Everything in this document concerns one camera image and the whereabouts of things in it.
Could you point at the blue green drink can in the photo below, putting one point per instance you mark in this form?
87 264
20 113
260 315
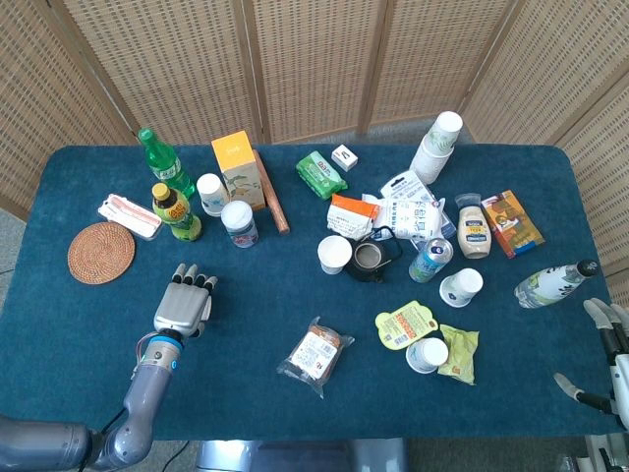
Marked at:
429 260

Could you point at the ribbed white paper cup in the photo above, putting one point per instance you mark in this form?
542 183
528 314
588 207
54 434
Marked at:
428 166

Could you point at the small white box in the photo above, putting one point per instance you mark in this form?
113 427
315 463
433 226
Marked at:
344 158

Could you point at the yellow-cap green tea bottle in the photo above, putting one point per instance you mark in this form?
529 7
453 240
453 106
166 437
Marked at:
176 212

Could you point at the green plastic soda bottle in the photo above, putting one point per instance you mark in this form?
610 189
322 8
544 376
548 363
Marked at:
164 164

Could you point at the blue-print white paper cup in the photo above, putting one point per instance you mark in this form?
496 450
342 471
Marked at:
212 193
462 287

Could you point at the pink white blister pack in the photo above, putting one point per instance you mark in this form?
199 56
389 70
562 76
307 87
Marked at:
130 215

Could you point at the blue felt table cover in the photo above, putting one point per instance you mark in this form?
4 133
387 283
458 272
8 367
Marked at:
245 383

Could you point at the round woven rattan coaster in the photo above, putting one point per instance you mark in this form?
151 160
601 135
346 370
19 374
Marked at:
101 253

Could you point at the white blue yoghurt cup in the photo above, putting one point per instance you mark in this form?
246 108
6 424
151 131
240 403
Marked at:
426 355

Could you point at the black teapot with strainer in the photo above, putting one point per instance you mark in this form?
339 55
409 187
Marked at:
366 258

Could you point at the open white paper cup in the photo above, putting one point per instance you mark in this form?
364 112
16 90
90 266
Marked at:
334 253

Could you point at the colourful patterned flat box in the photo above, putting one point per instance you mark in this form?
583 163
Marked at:
512 223

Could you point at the beige mayonnaise squeeze bottle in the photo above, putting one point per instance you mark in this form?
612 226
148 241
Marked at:
473 231

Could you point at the black-cap glass drink bottle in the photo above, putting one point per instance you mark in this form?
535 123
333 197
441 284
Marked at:
550 286

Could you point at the yellow green snack bag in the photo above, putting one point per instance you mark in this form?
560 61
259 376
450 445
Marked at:
461 354

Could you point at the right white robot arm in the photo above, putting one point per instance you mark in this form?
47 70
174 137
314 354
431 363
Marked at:
611 454

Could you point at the white-lid plastic jar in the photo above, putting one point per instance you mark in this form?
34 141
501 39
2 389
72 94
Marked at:
239 223

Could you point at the woven wooden folding screen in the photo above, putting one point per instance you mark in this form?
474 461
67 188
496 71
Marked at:
314 64

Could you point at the brown bread in clear bag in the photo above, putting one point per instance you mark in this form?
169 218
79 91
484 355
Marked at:
315 354

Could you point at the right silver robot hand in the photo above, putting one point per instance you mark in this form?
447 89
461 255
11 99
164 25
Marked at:
620 383

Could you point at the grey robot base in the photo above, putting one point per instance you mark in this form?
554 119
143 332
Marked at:
300 454

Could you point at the brown wooden stick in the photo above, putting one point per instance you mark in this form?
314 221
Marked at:
273 199

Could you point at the orange and white packet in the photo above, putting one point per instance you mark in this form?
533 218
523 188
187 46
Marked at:
351 216

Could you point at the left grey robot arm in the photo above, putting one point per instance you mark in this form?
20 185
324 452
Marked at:
145 393

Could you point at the green-leaf print paper cup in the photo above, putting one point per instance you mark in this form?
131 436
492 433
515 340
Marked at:
443 134

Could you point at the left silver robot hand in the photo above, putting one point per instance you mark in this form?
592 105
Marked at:
184 307

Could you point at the white blue-text soft pack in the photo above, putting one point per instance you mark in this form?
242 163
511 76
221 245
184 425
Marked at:
417 216

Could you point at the yellow green snack packet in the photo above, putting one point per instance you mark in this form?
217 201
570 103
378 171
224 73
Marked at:
405 324

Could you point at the orange and white carton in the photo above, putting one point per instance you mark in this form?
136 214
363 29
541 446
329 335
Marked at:
238 169

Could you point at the white blue blister card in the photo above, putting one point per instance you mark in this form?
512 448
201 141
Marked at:
404 186

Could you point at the green wet wipes pack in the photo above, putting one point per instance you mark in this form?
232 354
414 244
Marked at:
321 174

